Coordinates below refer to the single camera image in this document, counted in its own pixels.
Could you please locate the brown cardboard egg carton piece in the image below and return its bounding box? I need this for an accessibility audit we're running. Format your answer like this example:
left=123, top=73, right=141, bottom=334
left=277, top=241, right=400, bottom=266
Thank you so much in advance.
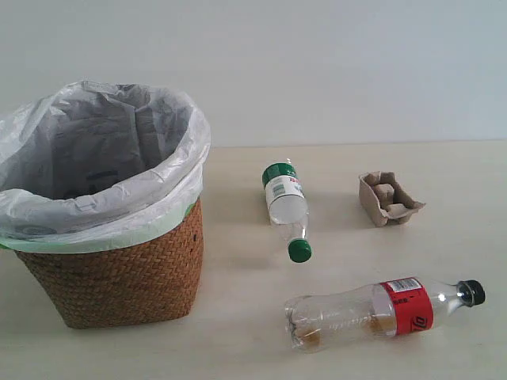
left=359, top=171, right=425, bottom=227

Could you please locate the translucent white bin liner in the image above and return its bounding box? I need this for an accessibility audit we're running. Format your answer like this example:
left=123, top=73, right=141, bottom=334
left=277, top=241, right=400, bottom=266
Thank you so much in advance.
left=1, top=81, right=211, bottom=254

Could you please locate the woven wicker waste basket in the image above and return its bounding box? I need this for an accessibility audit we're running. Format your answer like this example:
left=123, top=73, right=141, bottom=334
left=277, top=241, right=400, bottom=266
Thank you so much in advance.
left=17, top=202, right=204, bottom=329

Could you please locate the green label clear plastic bottle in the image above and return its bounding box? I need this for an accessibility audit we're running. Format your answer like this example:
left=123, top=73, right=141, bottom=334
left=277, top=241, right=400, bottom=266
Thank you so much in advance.
left=261, top=159, right=312, bottom=264

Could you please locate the red label clear cola bottle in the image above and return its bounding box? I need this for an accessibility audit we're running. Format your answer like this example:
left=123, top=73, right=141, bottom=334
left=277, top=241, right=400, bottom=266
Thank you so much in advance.
left=284, top=276, right=486, bottom=352

